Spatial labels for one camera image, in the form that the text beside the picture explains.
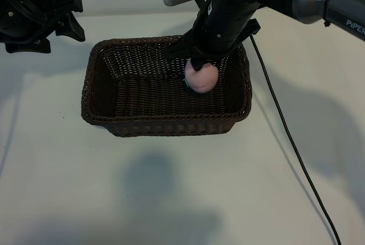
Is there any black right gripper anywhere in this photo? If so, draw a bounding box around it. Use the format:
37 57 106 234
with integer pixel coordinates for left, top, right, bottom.
164 0 262 72

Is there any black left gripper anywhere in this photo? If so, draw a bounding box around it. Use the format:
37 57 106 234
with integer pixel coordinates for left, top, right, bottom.
0 0 86 54

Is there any pink peach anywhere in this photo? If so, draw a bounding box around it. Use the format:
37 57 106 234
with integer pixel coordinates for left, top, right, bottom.
182 61 220 94

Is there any dark brown wicker basket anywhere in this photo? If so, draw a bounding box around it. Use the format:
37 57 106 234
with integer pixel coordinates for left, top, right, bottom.
81 35 253 138

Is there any black zip tie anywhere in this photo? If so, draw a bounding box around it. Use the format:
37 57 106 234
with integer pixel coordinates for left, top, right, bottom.
324 0 358 28

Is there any black ribbed cable bundle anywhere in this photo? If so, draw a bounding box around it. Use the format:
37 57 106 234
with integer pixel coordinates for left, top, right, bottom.
0 0 48 25

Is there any black power cable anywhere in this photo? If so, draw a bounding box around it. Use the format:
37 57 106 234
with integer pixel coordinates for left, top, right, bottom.
249 34 342 245

